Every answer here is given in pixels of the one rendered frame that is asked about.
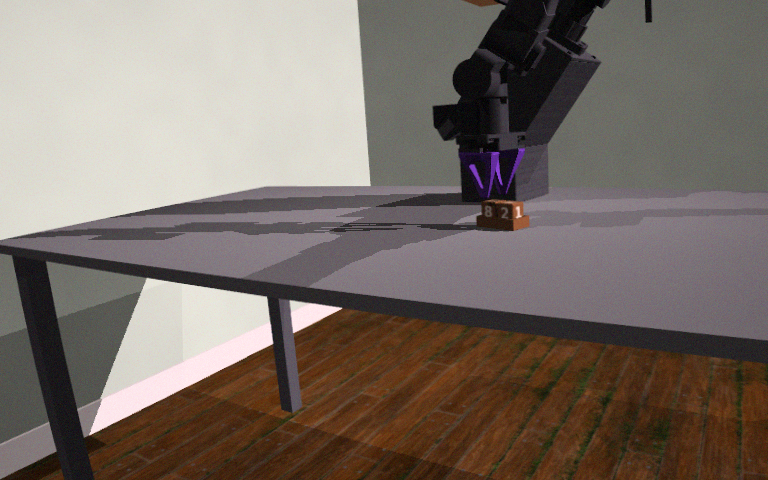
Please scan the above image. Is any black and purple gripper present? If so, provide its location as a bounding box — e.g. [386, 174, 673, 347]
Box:
[456, 98, 526, 198]

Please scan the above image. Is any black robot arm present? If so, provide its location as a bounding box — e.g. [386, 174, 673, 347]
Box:
[433, 0, 610, 141]

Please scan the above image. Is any brown wooden cube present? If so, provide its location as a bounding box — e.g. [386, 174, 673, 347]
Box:
[498, 201, 524, 219]
[481, 199, 506, 218]

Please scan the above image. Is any brown shallow tray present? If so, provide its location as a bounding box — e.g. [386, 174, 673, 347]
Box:
[476, 215, 529, 231]

